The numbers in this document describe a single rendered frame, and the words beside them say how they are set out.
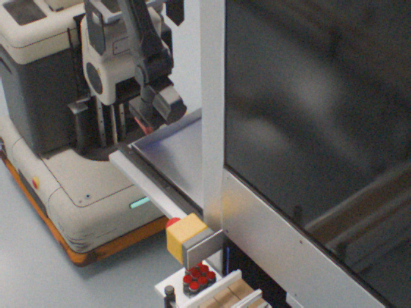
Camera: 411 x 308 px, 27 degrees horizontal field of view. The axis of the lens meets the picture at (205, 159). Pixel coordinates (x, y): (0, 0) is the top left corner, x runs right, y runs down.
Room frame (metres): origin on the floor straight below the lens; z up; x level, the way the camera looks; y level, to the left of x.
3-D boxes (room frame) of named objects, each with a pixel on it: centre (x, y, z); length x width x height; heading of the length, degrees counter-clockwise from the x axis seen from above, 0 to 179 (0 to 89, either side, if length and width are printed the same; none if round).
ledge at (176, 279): (1.13, 0.02, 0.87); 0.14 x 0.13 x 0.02; 38
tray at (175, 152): (1.50, -0.03, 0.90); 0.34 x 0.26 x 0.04; 38
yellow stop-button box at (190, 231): (1.17, 0.03, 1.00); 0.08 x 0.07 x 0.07; 38
